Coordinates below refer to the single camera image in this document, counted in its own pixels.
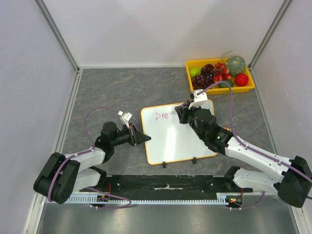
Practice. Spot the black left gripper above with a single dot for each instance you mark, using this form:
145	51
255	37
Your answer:
136	137

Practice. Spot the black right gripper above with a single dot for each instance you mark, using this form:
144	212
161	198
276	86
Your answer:
185	114

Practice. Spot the white marker with purple cap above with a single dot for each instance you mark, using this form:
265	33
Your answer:
173	111

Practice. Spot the orange framed whiteboard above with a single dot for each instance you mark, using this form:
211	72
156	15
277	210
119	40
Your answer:
171	141

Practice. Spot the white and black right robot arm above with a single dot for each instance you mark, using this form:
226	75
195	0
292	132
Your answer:
290	179

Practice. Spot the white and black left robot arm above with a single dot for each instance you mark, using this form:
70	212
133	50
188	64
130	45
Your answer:
64	174

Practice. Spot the dark purple grape bunch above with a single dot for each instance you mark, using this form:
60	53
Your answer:
201	81

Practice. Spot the green apple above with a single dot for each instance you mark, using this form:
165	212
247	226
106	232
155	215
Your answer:
195	71

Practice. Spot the dark red grape bunch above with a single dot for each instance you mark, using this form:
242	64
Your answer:
207	70

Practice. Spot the yellow candy packet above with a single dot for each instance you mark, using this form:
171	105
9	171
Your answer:
228	129

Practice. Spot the red cherry cluster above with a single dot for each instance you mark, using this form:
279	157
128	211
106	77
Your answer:
222	73

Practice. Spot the red apple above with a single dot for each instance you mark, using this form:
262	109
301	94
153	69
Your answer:
241	80

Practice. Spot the green netted melon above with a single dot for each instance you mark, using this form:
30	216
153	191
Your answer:
236	65

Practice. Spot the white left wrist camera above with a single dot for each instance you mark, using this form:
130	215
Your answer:
125	118

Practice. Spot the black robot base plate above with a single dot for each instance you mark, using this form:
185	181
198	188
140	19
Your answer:
168	187

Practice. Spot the left aluminium floor rail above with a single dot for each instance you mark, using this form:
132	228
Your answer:
59	144

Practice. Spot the light blue slotted cable duct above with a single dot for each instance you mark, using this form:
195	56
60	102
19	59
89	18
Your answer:
97	199

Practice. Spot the right aluminium frame post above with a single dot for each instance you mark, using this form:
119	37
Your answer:
270	32

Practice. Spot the aluminium frame post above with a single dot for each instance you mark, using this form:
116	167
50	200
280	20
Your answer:
57	34
270	32

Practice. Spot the left aluminium frame post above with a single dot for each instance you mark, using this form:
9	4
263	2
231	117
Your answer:
57	34

